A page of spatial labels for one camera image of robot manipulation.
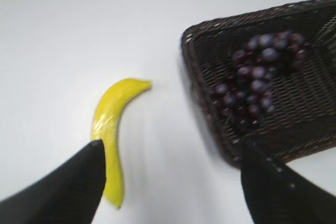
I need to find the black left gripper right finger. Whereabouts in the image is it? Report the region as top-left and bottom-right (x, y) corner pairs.
(240, 141), (335, 223)

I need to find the yellow banana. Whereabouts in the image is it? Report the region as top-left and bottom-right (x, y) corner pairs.
(91, 78), (152, 209)

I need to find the purple grape bunch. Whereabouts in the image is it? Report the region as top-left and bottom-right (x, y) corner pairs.
(209, 31), (308, 134)

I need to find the dark brown wicker basket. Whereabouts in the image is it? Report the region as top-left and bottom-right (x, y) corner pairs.
(181, 0), (335, 168)

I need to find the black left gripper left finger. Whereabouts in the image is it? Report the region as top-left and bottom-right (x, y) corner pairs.
(1, 140), (106, 223)

